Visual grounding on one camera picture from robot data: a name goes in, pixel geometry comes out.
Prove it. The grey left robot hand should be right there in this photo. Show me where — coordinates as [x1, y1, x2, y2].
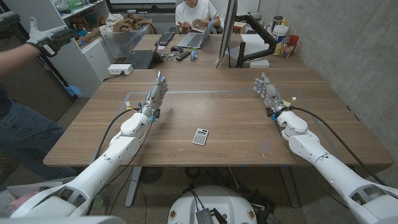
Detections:
[140, 70, 169, 118]

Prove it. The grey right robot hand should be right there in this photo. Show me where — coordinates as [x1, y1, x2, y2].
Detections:
[253, 72, 290, 116]

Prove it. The white and black gloved hand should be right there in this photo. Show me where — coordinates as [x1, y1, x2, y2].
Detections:
[26, 17, 75, 58]

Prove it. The dark gloved hand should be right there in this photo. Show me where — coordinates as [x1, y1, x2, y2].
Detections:
[0, 11, 21, 40]

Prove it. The bare operator forearm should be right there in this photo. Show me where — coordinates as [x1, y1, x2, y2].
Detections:
[0, 42, 43, 77]

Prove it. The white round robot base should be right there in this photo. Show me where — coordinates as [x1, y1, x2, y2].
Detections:
[167, 185, 258, 224]

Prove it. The white pocket calculator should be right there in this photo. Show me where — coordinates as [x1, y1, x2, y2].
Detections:
[192, 128, 210, 146]

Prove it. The flat white box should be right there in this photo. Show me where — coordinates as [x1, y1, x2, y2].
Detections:
[248, 59, 271, 69]

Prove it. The wide black keyboard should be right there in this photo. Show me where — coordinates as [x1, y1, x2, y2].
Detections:
[123, 49, 164, 70]

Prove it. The white power strip box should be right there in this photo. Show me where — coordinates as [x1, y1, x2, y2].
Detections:
[108, 63, 134, 76]

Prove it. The white storage cabinet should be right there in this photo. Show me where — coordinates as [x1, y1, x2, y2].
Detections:
[2, 0, 113, 99]

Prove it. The cardboard box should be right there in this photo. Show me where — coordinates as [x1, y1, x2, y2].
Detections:
[76, 27, 102, 47]

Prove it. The clear cup with items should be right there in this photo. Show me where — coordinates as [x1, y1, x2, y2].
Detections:
[281, 42, 296, 59]

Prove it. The black remote control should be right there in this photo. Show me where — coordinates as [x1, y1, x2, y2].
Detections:
[175, 50, 192, 62]

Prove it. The white paper sheet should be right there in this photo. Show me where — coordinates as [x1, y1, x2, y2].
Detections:
[228, 33, 271, 60]

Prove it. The narrow black keyboard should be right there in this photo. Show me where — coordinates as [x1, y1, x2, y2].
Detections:
[154, 31, 175, 47]

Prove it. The white plastic tub container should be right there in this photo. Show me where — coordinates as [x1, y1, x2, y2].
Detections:
[272, 24, 289, 57]

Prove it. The white cloth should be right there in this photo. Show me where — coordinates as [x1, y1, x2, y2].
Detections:
[99, 14, 124, 35]

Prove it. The silver laptop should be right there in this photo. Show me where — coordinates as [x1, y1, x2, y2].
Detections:
[176, 18, 216, 50]

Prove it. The dark lidded jar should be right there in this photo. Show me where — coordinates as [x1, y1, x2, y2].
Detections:
[271, 15, 284, 32]

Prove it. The red box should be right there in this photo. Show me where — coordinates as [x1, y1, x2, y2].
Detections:
[232, 21, 247, 34]

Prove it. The brown jacket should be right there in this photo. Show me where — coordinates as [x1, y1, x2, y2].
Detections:
[112, 12, 158, 35]

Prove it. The computer monitor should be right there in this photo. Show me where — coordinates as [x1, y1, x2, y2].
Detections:
[215, 0, 239, 65]

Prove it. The open book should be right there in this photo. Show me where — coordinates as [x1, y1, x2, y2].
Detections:
[190, 17, 208, 34]

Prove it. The black round fan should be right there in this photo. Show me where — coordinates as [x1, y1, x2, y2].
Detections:
[139, 167, 164, 184]

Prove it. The black framed board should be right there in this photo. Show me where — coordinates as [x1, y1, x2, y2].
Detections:
[104, 0, 177, 14]

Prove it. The seated person in white shirt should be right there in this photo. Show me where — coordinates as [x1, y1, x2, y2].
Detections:
[175, 0, 221, 34]

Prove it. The grey metal table leg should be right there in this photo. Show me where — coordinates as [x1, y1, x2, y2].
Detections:
[279, 164, 301, 208]
[124, 166, 142, 208]

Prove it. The standing person in jeans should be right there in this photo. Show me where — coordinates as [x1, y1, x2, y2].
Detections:
[0, 82, 77, 187]

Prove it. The clear bin with packets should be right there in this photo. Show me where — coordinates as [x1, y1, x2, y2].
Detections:
[88, 188, 110, 216]

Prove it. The grey metal box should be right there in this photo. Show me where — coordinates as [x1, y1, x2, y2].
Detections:
[195, 208, 215, 224]

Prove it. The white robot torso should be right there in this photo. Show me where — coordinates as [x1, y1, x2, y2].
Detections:
[0, 215, 127, 224]

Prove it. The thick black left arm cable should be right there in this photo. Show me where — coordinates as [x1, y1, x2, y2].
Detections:
[92, 107, 142, 162]

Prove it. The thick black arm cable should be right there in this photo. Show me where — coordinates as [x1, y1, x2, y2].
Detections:
[290, 105, 388, 187]
[92, 107, 142, 162]

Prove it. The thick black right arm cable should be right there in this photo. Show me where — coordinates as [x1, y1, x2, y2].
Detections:
[290, 105, 388, 187]

